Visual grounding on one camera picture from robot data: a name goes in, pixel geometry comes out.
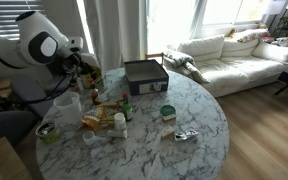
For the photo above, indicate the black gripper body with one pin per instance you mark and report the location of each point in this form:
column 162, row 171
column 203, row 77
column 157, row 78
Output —
column 71, row 65

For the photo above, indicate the orange snack bag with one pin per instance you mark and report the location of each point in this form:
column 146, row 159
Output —
column 91, row 121

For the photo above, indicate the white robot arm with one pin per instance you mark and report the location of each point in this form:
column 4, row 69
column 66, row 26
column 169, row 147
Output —
column 24, row 30

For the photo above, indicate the white bottle blue label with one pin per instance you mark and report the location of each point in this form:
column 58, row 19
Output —
column 80, row 84

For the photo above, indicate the green bottle red cap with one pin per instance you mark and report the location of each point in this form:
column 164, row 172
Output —
column 127, row 111

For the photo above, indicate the white pill bottle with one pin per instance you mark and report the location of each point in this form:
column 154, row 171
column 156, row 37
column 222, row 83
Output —
column 120, row 121

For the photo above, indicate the white curtain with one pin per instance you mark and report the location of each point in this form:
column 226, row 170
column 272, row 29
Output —
column 117, row 30

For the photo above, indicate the thin wooden block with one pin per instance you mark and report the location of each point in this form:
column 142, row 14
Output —
column 106, row 125

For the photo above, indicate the white measuring scoop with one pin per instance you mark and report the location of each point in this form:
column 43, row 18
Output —
column 89, row 137

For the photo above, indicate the navy blue cardboard box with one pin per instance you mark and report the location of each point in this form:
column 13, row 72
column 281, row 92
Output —
column 150, row 87

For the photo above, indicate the white tube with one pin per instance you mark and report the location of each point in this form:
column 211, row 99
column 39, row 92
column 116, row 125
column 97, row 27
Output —
column 117, row 133

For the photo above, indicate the wooden chair back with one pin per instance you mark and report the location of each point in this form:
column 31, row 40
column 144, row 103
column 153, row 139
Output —
column 154, row 55

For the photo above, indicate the white window blinds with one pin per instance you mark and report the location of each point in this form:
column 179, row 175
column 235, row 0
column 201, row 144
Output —
column 0, row 16

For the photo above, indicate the grey upholstered chair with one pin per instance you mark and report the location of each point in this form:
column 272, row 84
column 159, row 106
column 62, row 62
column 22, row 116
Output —
column 4, row 126

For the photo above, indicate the green round lid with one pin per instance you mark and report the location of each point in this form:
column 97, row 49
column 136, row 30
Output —
column 168, row 110

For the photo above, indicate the grey striped blanket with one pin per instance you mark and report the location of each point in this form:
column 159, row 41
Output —
column 180, row 58

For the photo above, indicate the small flat wooden block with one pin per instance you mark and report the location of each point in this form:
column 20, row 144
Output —
column 169, row 117

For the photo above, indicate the chunky wooden block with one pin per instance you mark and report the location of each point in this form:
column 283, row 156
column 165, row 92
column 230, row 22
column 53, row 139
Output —
column 168, row 133

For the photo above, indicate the silver foil wrapper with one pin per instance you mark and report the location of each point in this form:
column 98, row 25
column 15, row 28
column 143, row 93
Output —
column 185, row 135

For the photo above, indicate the yellow soft toy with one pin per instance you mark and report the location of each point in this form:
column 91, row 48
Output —
column 231, row 32

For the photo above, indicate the white sofa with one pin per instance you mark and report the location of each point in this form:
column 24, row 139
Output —
column 237, row 71

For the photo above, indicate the colourful patterned pillow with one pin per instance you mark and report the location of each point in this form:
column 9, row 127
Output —
column 250, row 35

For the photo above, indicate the white lamp shade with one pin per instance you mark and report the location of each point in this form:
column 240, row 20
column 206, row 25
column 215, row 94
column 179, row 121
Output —
column 275, row 6

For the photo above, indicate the black plant stand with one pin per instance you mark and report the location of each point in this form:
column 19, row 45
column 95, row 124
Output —
column 285, row 21

